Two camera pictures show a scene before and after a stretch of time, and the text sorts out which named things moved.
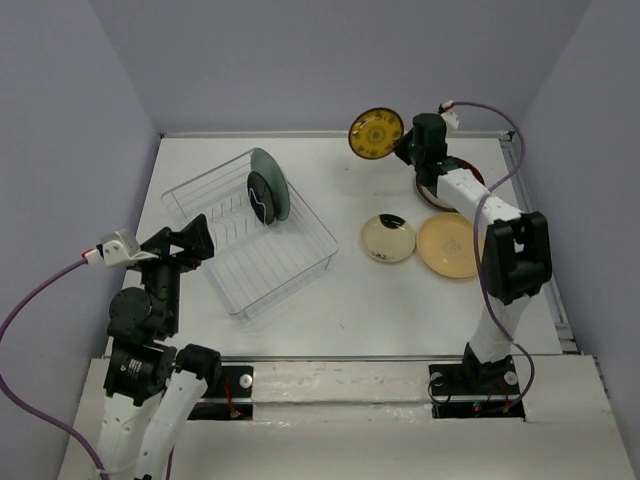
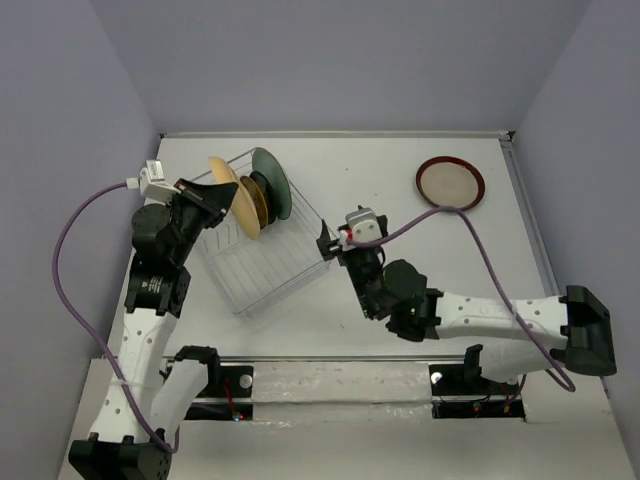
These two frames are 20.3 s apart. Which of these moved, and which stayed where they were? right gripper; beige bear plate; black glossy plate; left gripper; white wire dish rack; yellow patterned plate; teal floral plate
Moved: right gripper; yellow patterned plate; beige bear plate; left gripper
Stayed: black glossy plate; teal floral plate; white wire dish rack
